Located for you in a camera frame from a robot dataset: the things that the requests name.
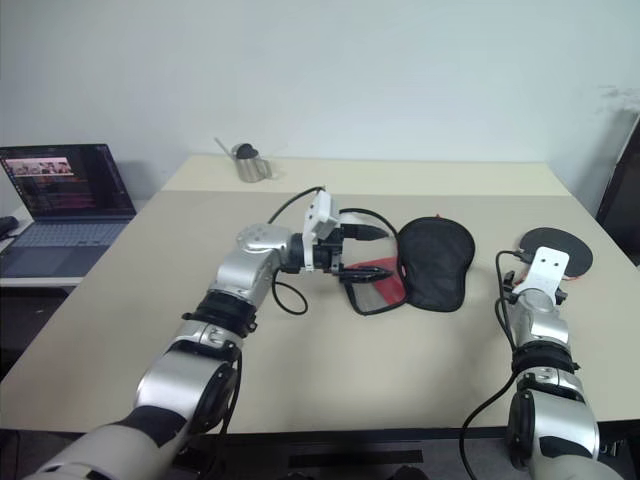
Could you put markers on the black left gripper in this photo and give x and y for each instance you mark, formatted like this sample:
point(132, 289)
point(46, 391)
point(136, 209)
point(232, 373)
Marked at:
point(330, 255)

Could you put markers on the black red paddle case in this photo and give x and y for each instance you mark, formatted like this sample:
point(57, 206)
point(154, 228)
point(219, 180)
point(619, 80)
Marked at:
point(435, 260)

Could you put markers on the black table tennis paddle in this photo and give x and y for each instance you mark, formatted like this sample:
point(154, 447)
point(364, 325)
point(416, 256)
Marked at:
point(575, 250)

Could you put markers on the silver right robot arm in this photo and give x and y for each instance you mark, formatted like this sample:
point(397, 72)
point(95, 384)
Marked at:
point(545, 400)

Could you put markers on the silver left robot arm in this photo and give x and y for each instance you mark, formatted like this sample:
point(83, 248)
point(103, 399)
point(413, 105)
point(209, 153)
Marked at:
point(240, 270)

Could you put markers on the stainless steel cup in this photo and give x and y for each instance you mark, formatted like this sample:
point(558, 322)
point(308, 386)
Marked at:
point(252, 167)

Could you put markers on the black object in cup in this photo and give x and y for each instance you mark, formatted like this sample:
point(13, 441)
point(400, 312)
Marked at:
point(246, 150)

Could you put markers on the thin metal stick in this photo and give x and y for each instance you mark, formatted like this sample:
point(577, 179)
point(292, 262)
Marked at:
point(223, 146)

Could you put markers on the open laptop computer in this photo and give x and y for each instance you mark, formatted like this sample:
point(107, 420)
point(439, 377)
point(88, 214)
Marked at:
point(65, 200)

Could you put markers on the small black object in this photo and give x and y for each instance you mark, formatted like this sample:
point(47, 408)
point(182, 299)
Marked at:
point(7, 226)

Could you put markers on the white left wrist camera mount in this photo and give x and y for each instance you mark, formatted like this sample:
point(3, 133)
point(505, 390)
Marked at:
point(322, 210)

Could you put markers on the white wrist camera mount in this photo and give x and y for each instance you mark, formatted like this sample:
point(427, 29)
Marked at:
point(322, 210)
point(544, 272)

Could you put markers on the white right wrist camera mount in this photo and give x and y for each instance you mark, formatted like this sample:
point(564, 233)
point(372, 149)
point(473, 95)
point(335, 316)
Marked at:
point(544, 272)

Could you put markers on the black table frame bar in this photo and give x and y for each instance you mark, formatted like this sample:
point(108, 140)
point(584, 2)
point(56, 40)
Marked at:
point(355, 457)

